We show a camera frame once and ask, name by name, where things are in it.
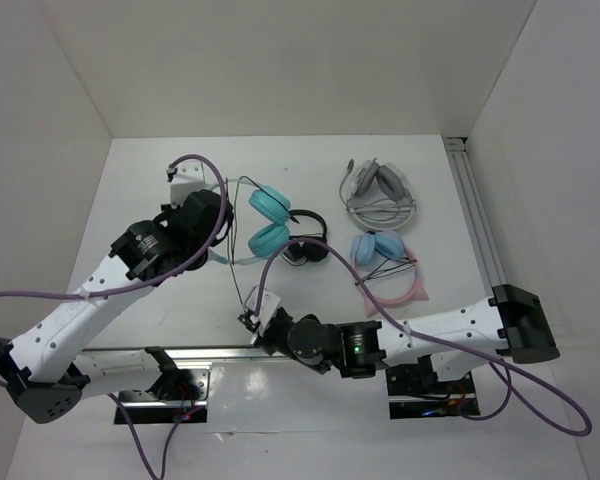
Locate teal cat ear headphones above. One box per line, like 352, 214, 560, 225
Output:
207, 174, 294, 267

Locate black headphone cable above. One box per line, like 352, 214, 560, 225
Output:
224, 174, 301, 314

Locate aluminium side rail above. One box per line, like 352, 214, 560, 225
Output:
443, 137, 507, 290

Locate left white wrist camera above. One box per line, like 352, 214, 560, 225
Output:
167, 160, 207, 207

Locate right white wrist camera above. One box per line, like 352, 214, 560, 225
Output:
240, 286, 281, 336

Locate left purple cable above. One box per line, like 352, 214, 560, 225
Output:
0, 153, 234, 480

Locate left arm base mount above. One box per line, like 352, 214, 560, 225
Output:
116, 347, 211, 425

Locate purple cable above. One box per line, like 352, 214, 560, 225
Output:
257, 238, 594, 437
0, 153, 234, 480

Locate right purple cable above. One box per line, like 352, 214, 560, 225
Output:
257, 238, 594, 437

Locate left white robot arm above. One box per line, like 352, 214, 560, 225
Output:
0, 190, 233, 424

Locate black on-ear headphones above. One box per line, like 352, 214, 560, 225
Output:
283, 209, 329, 265

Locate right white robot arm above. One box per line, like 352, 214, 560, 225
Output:
241, 284, 560, 392

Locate pink blue cat headphones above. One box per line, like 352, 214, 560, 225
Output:
350, 230, 429, 318

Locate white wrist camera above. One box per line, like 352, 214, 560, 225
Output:
240, 286, 281, 336
167, 160, 207, 207

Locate aluminium front rail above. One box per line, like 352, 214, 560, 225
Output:
79, 342, 301, 364

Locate white grey headset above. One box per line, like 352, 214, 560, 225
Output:
338, 158, 417, 232

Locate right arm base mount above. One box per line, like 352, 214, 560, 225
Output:
385, 362, 481, 420

